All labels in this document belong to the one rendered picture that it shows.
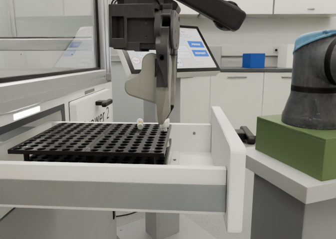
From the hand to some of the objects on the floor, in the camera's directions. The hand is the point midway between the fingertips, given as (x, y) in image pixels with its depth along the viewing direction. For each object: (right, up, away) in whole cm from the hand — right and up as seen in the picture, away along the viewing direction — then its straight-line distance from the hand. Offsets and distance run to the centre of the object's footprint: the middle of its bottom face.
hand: (168, 112), depth 40 cm
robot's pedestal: (+38, -87, +52) cm, 108 cm away
